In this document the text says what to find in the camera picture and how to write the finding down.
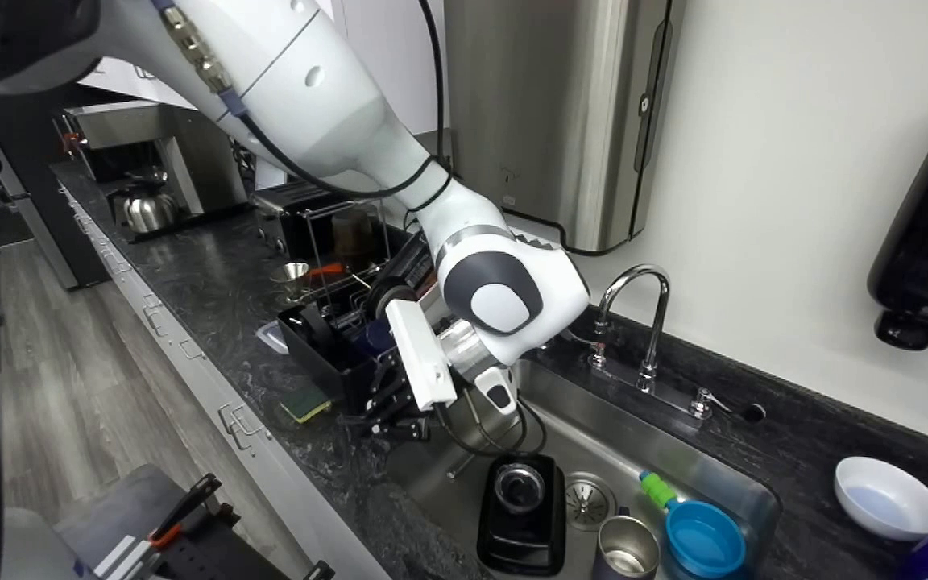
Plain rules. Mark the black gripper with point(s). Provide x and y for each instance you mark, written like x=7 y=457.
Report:
x=493 y=391

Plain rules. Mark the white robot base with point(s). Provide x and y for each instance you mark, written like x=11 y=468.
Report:
x=40 y=548

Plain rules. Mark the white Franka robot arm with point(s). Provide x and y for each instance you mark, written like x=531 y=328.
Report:
x=303 y=85

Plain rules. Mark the black round pan lid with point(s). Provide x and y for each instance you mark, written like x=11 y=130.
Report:
x=394 y=298

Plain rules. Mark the black cup in sink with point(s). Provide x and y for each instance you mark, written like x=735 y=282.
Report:
x=522 y=516

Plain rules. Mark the stainless steel sink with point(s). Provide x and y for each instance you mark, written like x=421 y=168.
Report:
x=594 y=446

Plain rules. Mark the steel sink drain strainer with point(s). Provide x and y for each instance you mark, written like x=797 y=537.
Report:
x=591 y=501

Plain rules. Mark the chrome sink faucet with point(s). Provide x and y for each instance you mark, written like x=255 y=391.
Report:
x=651 y=373

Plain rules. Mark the black dish rack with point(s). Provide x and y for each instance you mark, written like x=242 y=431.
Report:
x=329 y=343

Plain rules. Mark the green yellow sponge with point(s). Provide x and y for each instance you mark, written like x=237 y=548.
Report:
x=303 y=408

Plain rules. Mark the white base cabinet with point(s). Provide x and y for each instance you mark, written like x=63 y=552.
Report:
x=216 y=398

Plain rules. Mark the orange black clamp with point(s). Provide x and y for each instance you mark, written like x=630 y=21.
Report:
x=190 y=503

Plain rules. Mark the black breadboard table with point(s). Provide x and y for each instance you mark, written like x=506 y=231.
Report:
x=216 y=548

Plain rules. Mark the shiny steel pot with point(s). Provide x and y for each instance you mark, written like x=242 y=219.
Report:
x=142 y=215

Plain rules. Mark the stainless paper towel dispenser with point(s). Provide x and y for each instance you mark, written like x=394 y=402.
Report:
x=550 y=108

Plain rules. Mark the small white bowl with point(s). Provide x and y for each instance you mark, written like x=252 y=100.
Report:
x=891 y=501

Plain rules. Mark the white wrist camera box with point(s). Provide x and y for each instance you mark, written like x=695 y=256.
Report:
x=421 y=357

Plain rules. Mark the aluminium bracket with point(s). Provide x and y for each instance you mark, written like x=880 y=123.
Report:
x=122 y=560

